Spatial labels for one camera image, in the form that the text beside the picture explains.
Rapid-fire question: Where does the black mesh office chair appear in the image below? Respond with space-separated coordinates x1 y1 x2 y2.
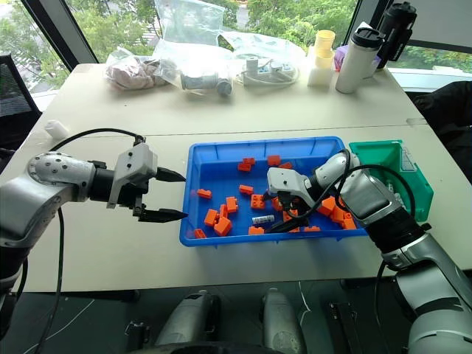
0 52 42 153

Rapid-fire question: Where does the small white plastic piece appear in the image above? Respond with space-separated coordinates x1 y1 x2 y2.
44 119 71 139

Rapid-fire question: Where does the plastic bag with pink cloth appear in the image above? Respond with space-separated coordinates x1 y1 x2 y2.
104 46 178 90

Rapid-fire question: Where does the clear empty plastic bag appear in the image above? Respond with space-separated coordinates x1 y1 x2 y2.
153 0 226 42

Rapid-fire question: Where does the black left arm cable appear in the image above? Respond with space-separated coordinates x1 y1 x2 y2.
35 128 147 354

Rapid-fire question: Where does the black padded chair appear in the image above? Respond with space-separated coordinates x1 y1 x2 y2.
410 80 472 182

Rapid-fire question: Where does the white tumbler with black lid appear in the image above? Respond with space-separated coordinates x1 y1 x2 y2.
335 27 386 94

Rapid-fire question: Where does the green plastic bin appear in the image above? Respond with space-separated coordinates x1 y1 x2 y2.
347 139 434 223

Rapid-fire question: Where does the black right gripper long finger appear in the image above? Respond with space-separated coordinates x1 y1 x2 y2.
265 217 310 235

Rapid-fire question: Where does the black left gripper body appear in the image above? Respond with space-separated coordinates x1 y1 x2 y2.
118 178 151 222

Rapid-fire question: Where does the purple plastic bag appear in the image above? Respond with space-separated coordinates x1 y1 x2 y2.
333 45 350 72

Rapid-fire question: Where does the black drinking bottle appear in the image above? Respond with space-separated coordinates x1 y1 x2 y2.
375 1 418 71

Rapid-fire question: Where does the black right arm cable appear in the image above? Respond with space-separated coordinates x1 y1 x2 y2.
333 148 419 222

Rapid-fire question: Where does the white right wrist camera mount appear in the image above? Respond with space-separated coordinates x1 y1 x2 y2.
265 167 314 204

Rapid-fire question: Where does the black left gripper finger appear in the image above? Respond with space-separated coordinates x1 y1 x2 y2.
138 208 190 223
156 166 187 183

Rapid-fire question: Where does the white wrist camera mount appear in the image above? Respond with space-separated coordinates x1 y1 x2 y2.
106 142 160 209
265 167 314 204

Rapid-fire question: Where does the plastic bag with grey parts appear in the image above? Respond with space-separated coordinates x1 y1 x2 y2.
179 68 234 99

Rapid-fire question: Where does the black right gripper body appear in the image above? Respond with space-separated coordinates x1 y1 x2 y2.
276 190 300 212

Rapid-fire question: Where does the thin white floor cable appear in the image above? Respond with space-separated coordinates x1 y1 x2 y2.
296 282 311 335

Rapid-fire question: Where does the yellow plastic cup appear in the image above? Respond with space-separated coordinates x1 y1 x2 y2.
313 29 337 69

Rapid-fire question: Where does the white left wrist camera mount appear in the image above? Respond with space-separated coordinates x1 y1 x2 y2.
106 142 160 209

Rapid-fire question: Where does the blue plastic bin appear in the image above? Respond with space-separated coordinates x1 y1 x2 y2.
178 136 370 248

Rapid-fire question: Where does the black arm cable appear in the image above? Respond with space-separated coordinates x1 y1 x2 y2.
333 148 419 222
35 128 147 354

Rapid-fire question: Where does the black flat metal bar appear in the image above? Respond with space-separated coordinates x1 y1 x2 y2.
327 301 359 354

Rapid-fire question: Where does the silver rounded robot leg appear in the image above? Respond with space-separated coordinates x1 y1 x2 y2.
260 288 308 354
154 289 223 348

